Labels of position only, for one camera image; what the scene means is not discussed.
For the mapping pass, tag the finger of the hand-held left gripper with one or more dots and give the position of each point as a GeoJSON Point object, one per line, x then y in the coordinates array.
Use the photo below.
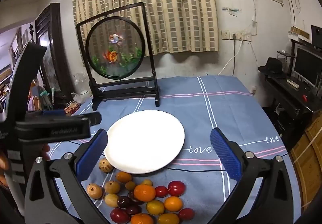
{"type": "Point", "coordinates": [94, 118]}

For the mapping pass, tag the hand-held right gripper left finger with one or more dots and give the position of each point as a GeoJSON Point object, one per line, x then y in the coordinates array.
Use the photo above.
{"type": "Point", "coordinates": [91, 155]}

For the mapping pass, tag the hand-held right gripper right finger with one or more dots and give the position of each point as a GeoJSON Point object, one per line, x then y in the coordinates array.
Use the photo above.
{"type": "Point", "coordinates": [226, 153]}

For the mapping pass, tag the tan speckled passion fruit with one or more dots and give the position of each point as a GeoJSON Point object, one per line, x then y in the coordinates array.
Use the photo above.
{"type": "Point", "coordinates": [105, 165]}

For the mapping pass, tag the small orange tangerine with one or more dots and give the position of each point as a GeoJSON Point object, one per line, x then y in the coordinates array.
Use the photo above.
{"type": "Point", "coordinates": [123, 177]}

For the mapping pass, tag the pale tan passion fruit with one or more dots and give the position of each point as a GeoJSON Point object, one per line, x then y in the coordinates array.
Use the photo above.
{"type": "Point", "coordinates": [111, 200]}

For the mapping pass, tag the small yellow plum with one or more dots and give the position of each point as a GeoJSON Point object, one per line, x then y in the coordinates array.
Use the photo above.
{"type": "Point", "coordinates": [130, 185]}
{"type": "Point", "coordinates": [147, 182]}

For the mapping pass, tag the white plate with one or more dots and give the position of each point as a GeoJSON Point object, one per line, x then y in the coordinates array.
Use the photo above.
{"type": "Point", "coordinates": [146, 141]}

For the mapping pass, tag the large orange tangerine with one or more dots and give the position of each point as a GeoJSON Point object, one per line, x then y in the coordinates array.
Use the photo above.
{"type": "Point", "coordinates": [144, 193]}

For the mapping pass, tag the dark red cherry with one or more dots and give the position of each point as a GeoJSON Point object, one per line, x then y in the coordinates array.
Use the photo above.
{"type": "Point", "coordinates": [133, 210]}

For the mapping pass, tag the yellow orange tangerine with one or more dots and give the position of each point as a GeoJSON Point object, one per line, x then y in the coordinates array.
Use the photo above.
{"type": "Point", "coordinates": [168, 219]}

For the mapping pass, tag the person's left hand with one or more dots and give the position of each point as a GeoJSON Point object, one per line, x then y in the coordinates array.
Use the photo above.
{"type": "Point", "coordinates": [45, 151]}

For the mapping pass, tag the patterned tissue box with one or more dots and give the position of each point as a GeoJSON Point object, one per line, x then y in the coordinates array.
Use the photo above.
{"type": "Point", "coordinates": [73, 108]}

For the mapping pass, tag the white jar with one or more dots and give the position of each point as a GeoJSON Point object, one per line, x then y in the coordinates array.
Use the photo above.
{"type": "Point", "coordinates": [85, 94]}

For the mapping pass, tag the pink plastic bag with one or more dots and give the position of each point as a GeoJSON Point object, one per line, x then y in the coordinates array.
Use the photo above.
{"type": "Point", "coordinates": [31, 102]}

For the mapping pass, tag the blue plaid tablecloth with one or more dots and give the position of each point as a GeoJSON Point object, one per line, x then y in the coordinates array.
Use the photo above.
{"type": "Point", "coordinates": [226, 103]}

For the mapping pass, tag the round goldfish screen black stand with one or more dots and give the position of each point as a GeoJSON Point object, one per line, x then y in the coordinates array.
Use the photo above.
{"type": "Point", "coordinates": [114, 45]}

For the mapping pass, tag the dark wooden cabinet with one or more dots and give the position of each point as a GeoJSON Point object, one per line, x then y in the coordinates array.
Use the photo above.
{"type": "Point", "coordinates": [50, 45]}

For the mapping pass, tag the red computer mouse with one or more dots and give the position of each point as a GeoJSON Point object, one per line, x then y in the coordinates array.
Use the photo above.
{"type": "Point", "coordinates": [304, 97]}

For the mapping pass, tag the white remote control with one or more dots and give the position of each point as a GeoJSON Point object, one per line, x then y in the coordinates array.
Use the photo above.
{"type": "Point", "coordinates": [293, 82]}

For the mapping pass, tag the black hat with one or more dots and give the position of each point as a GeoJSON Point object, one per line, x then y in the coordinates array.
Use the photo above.
{"type": "Point", "coordinates": [273, 65]}

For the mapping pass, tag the computer monitor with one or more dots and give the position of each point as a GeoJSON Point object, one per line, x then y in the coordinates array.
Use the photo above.
{"type": "Point", "coordinates": [308, 63]}

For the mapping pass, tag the beige checked curtain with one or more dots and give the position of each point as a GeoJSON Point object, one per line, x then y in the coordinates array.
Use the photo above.
{"type": "Point", "coordinates": [151, 7]}

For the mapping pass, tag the black speaker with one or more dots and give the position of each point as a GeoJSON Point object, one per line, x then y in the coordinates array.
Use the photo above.
{"type": "Point", "coordinates": [316, 34]}

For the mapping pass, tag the wall sockets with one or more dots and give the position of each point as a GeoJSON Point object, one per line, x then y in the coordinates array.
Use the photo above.
{"type": "Point", "coordinates": [236, 35]}

